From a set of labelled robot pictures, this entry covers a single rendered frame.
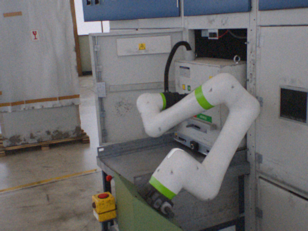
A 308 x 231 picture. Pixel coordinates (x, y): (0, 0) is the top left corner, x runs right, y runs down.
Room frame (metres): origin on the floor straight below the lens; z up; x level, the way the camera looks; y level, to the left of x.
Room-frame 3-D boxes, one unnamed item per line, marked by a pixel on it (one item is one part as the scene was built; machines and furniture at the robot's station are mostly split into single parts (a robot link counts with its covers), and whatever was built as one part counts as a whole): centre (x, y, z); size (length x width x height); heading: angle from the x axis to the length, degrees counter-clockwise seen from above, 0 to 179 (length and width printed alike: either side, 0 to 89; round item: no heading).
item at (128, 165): (2.21, -0.06, 0.82); 0.68 x 0.62 x 0.06; 116
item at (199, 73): (2.30, -0.24, 1.15); 0.48 x 0.01 x 0.48; 26
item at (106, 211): (1.64, 0.25, 0.85); 0.08 x 0.08 x 0.10; 26
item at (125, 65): (2.64, 0.08, 1.21); 0.63 x 0.07 x 0.74; 98
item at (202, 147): (2.30, -0.25, 0.90); 0.54 x 0.05 x 0.06; 26
